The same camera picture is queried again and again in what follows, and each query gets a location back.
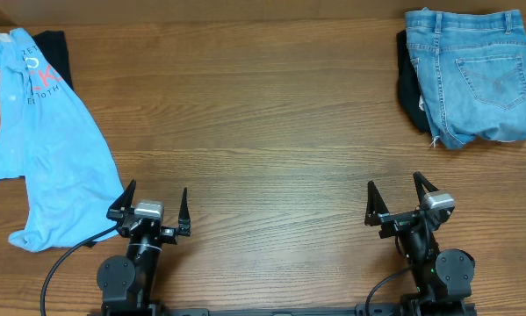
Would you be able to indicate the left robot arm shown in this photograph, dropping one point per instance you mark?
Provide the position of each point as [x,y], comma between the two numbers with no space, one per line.
[126,281]

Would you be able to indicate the black garment on left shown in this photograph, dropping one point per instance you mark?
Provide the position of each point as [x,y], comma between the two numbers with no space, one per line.
[54,50]

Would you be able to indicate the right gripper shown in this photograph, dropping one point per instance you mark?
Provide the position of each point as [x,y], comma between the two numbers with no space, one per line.
[378,212]

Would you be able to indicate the black garment under shorts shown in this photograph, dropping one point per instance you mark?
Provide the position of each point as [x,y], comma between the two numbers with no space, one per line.
[408,89]

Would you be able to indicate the light blue t-shirt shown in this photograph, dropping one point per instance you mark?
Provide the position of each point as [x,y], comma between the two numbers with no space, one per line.
[49,138]

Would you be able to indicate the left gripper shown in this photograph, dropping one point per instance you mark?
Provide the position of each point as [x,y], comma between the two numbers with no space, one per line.
[124,202]

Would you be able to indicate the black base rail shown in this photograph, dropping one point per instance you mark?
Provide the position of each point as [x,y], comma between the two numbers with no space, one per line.
[284,311]

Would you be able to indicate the blue denim shorts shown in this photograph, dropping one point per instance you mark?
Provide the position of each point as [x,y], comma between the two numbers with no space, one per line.
[471,70]

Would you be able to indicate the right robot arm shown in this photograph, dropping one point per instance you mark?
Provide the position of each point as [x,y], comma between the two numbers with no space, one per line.
[442,278]

